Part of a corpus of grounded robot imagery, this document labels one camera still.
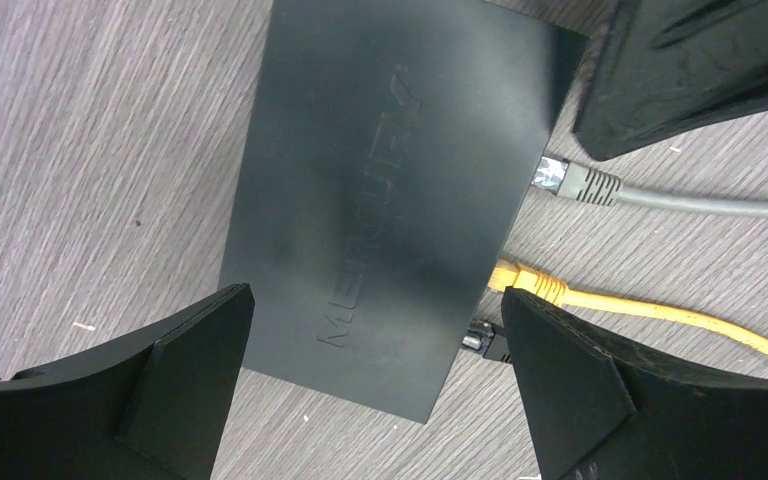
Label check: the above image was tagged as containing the black network switch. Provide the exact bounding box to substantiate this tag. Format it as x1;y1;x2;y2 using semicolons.
220;0;587;423

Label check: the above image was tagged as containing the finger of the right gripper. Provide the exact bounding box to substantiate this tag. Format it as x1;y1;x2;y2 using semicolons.
573;1;768;161

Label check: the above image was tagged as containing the black cable at flat switch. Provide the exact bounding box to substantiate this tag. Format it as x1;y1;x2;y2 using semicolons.
460;319;514;366

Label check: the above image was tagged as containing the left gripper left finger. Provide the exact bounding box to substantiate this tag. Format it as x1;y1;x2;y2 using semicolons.
0;284;255;479

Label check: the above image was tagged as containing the yellow cable at flat switch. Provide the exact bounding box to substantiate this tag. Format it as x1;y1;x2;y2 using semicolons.
486;259;768;376

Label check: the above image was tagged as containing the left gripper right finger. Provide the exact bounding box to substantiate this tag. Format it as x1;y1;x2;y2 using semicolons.
501;288;768;479

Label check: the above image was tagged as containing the grey cable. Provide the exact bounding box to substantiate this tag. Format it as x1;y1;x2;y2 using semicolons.
530;156;768;223

